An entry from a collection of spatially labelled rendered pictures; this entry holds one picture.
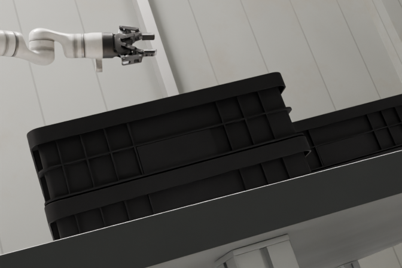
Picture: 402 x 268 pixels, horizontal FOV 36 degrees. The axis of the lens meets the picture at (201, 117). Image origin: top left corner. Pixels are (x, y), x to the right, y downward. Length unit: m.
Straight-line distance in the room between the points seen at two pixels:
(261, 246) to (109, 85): 3.57
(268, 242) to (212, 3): 4.08
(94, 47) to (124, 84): 2.34
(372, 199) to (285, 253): 0.10
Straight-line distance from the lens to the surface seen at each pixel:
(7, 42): 1.77
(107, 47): 1.81
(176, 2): 4.55
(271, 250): 0.60
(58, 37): 1.82
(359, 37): 4.98
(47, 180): 0.90
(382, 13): 5.03
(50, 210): 0.87
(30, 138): 0.91
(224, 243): 0.53
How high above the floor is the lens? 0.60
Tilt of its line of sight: 18 degrees up
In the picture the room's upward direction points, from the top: 19 degrees counter-clockwise
